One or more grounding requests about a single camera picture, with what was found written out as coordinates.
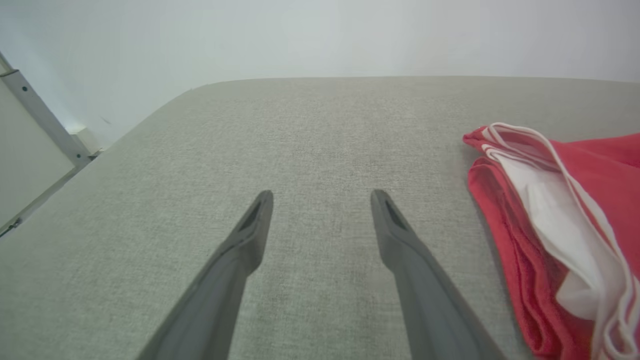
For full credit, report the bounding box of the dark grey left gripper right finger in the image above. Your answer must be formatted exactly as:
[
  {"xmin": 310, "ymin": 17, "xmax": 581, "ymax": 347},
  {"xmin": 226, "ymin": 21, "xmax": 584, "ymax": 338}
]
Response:
[{"xmin": 370, "ymin": 189, "xmax": 508, "ymax": 360}]

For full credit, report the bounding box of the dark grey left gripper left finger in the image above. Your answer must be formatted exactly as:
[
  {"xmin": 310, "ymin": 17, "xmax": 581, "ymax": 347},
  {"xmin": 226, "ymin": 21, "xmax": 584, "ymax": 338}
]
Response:
[{"xmin": 137, "ymin": 190, "xmax": 275, "ymax": 360}]

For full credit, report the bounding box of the red jersey with white sleeves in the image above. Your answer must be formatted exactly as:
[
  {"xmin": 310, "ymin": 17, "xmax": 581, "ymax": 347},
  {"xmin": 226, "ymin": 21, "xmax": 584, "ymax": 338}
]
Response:
[{"xmin": 462, "ymin": 122, "xmax": 640, "ymax": 360}]

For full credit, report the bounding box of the grey metal framed panel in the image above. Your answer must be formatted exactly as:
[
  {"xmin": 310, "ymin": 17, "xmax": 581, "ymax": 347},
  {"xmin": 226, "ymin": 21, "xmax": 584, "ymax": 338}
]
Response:
[{"xmin": 0, "ymin": 50, "xmax": 103, "ymax": 239}]

